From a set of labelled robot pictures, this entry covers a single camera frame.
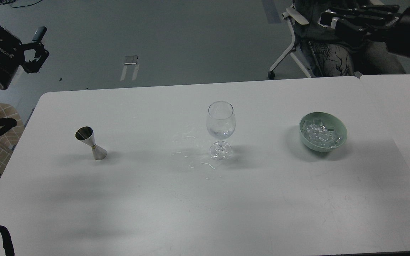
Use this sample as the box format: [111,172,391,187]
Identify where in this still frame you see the green bowl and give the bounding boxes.
[298,112,348,153]

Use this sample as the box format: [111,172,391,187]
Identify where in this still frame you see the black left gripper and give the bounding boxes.
[0,24,50,90]

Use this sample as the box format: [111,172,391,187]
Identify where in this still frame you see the beige checkered cloth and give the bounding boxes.
[0,102,26,221]

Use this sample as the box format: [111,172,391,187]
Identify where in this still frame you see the steel cocktail jigger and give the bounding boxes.
[75,126,107,160]

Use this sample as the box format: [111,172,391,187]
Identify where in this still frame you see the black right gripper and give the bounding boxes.
[318,5,410,58]

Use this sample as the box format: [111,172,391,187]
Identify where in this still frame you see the seated person in grey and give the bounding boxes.
[293,0,406,78]

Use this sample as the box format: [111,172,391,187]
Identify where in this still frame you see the white office chair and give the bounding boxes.
[267,1,314,80]

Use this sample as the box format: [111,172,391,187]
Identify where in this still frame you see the black floor cables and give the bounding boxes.
[0,0,42,8]

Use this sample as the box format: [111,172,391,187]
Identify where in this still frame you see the clear ice cubes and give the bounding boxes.
[301,118,344,148]

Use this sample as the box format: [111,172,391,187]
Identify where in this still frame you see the clear wine glass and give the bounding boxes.
[206,101,236,161]

